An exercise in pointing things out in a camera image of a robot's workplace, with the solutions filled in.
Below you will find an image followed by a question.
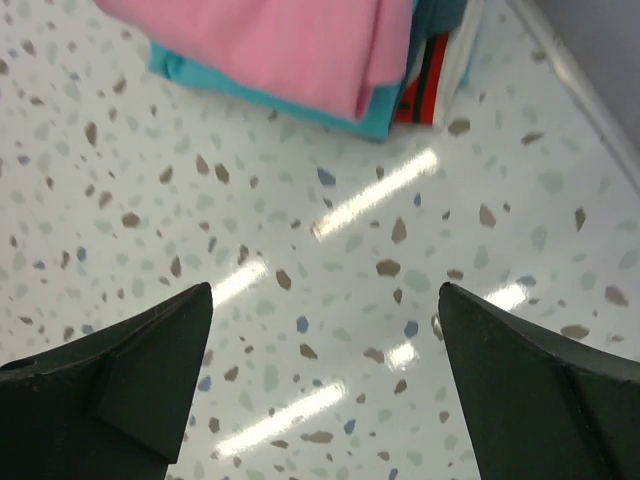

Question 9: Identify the pink t shirt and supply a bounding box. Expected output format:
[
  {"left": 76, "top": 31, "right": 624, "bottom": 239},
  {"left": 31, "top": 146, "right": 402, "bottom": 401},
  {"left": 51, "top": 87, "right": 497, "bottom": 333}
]
[{"left": 97, "top": 0, "right": 414, "bottom": 121}]

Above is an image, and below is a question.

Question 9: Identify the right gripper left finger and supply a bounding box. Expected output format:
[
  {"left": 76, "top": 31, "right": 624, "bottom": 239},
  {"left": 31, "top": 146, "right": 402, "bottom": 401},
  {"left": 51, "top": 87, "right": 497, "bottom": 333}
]
[{"left": 1, "top": 282, "right": 213, "bottom": 480}]

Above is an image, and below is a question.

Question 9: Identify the turquoise folded t shirt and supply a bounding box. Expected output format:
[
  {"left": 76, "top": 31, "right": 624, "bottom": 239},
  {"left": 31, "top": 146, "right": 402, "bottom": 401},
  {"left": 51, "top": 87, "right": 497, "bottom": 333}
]
[{"left": 147, "top": 0, "right": 466, "bottom": 143}]

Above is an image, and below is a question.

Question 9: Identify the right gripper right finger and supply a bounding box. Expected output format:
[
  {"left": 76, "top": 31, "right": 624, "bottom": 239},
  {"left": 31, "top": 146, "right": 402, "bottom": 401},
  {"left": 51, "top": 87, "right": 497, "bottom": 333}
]
[{"left": 438, "top": 283, "right": 639, "bottom": 479}]

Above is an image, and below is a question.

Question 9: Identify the red printed folded t shirt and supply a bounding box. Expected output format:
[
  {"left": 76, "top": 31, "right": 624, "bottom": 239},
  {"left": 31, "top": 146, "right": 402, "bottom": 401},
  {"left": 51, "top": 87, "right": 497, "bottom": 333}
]
[{"left": 394, "top": 33, "right": 450, "bottom": 126}]

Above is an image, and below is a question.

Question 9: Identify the white folded t shirt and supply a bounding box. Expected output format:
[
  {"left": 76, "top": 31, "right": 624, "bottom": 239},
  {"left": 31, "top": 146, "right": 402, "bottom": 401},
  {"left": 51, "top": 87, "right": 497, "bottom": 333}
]
[{"left": 432, "top": 0, "right": 486, "bottom": 128}]

